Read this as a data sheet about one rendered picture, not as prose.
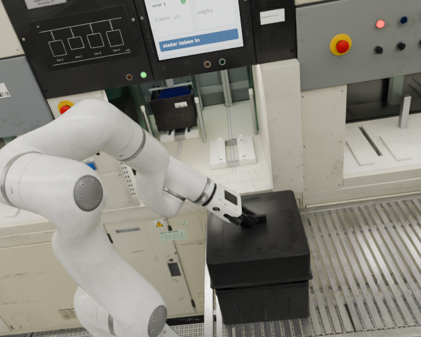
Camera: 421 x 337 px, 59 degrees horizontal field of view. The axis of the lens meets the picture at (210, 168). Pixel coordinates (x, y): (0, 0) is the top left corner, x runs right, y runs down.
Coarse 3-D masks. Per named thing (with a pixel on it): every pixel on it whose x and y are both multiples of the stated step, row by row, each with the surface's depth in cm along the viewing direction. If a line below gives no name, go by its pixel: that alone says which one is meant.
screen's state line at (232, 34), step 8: (216, 32) 120; (224, 32) 120; (232, 32) 120; (168, 40) 121; (176, 40) 121; (184, 40) 121; (192, 40) 121; (200, 40) 121; (208, 40) 121; (216, 40) 121; (224, 40) 121; (160, 48) 122; (168, 48) 122; (176, 48) 122
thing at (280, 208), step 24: (288, 192) 123; (216, 216) 119; (264, 216) 111; (288, 216) 114; (216, 240) 110; (240, 240) 109; (264, 240) 107; (288, 240) 106; (216, 264) 103; (240, 264) 103; (264, 264) 103; (288, 264) 103; (216, 288) 108
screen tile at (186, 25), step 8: (160, 0) 114; (168, 0) 114; (176, 0) 114; (152, 8) 115; (160, 8) 115; (168, 8) 116; (176, 8) 116; (184, 8) 116; (152, 16) 117; (184, 16) 117; (160, 24) 118; (168, 24) 118; (176, 24) 118; (184, 24) 118; (192, 24) 118; (160, 32) 120; (168, 32) 120; (176, 32) 120; (184, 32) 120
